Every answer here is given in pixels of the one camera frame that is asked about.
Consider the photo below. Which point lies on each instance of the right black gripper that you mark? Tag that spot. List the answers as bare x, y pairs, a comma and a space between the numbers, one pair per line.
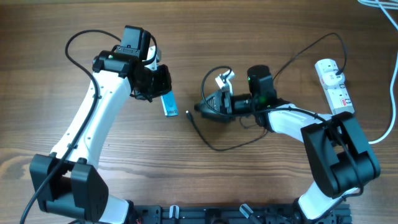
221, 98

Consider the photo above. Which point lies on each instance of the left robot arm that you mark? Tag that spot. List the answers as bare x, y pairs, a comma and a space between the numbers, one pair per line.
66, 181

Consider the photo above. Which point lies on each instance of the white charger plug adapter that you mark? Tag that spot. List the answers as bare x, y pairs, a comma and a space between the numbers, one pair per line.
330, 79

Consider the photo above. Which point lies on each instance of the teal Galaxy smartphone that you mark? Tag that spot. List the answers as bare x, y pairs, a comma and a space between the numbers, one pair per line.
169, 104

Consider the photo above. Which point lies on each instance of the white power strip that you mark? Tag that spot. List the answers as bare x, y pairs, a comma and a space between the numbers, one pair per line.
337, 96

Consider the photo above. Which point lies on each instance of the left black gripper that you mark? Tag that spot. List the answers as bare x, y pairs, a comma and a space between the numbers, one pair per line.
164, 86

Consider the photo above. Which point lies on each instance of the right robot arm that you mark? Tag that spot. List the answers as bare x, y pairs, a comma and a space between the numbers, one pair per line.
341, 160

